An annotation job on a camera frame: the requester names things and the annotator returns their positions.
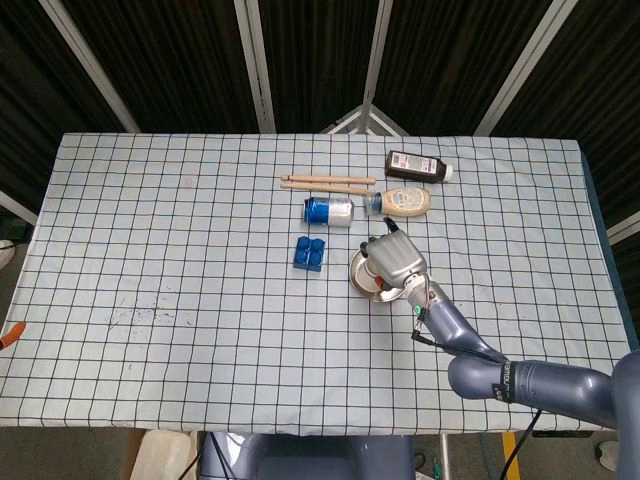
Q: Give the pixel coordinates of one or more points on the dark brown sauce bottle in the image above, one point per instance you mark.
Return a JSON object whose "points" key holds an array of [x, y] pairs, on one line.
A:
{"points": [[415, 166]]}

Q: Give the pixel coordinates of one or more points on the blue building block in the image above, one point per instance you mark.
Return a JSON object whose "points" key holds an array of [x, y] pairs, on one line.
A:
{"points": [[309, 255]]}

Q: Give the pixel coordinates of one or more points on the white plastic container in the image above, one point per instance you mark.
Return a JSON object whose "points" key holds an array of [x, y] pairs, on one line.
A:
{"points": [[162, 457]]}

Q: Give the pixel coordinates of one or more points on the white metal frame post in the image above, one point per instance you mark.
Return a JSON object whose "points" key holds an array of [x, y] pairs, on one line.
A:
{"points": [[520, 70], [256, 65], [90, 65], [625, 229], [17, 207], [376, 55]]}

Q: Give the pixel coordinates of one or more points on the white shoe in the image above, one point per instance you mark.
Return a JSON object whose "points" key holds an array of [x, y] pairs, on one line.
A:
{"points": [[607, 452], [5, 254]]}

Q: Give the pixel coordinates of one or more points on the aluminium triangular frame brace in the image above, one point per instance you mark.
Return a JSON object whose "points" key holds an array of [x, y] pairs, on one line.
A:
{"points": [[367, 116]]}

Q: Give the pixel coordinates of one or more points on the wooden drumstick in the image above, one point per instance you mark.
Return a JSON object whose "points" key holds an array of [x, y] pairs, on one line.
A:
{"points": [[325, 187]]}

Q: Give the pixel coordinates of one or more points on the white paper cup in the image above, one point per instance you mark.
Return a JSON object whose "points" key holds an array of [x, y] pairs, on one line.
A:
{"points": [[371, 277]]}

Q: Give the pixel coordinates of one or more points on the metal table leg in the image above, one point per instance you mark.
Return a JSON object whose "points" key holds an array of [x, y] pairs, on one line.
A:
{"points": [[445, 457]]}

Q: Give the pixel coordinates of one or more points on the round silver metal plate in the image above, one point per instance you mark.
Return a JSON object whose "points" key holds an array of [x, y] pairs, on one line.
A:
{"points": [[357, 280]]}

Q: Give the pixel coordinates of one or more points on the wooden chopsticks pair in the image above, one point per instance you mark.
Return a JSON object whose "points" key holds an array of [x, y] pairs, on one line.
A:
{"points": [[325, 178]]}

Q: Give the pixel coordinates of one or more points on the beige sauce bottle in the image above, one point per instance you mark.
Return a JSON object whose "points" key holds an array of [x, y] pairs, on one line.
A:
{"points": [[405, 201]]}

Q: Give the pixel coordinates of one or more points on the blue and silver can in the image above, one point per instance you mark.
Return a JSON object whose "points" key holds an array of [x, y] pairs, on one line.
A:
{"points": [[330, 211]]}

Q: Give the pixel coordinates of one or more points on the blue-grey robot torso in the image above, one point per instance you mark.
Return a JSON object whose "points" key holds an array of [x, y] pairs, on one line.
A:
{"points": [[310, 457]]}

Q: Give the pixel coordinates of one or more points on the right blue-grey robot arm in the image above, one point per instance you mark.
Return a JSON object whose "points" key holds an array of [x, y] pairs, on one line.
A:
{"points": [[550, 385]]}

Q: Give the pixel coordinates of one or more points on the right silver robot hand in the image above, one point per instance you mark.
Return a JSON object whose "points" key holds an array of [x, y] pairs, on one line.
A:
{"points": [[397, 255]]}

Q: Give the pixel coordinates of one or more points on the light blue checkered tablecloth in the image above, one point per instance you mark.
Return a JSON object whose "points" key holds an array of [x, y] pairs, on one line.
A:
{"points": [[200, 325]]}

